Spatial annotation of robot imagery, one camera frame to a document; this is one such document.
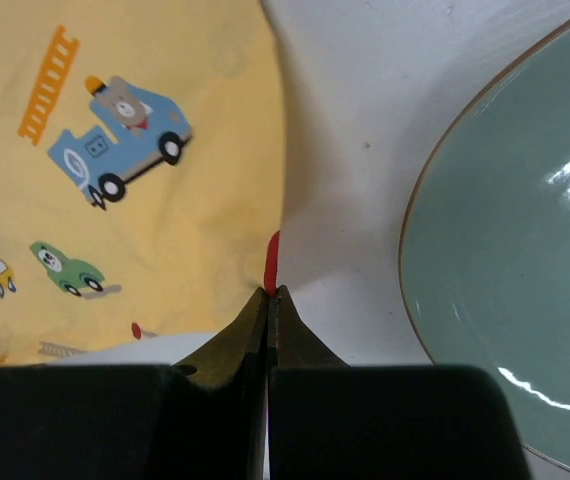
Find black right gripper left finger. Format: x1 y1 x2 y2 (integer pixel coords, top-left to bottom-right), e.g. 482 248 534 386
157 288 269 479

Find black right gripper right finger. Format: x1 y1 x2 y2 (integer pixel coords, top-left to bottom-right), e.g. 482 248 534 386
267 285 348 479

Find yellow vehicle print cloth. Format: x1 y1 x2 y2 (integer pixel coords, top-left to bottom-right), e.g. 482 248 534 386
0 1 285 366

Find light green floral plate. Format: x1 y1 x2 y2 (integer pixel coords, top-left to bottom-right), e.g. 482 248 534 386
398 19 570 472

